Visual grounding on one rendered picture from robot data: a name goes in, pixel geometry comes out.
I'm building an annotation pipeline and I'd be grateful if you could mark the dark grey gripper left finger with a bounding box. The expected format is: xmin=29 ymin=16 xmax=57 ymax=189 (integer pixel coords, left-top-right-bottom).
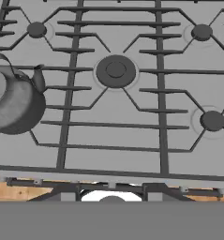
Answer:
xmin=28 ymin=184 xmax=82 ymax=203

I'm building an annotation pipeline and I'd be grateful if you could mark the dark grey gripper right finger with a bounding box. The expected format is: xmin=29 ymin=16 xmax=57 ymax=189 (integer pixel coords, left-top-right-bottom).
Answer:
xmin=142 ymin=183 xmax=196 ymax=203

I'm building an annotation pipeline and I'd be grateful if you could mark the grey metal kettle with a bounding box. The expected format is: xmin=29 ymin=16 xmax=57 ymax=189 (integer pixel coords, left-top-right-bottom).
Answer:
xmin=0 ymin=51 xmax=48 ymax=136

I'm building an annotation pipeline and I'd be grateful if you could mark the white round object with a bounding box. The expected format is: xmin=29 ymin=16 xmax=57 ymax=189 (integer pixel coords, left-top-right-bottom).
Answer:
xmin=81 ymin=188 xmax=143 ymax=203

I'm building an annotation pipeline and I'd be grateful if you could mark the grey hob with black grates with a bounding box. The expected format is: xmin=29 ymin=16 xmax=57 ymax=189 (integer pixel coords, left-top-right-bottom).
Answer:
xmin=0 ymin=0 xmax=224 ymax=189

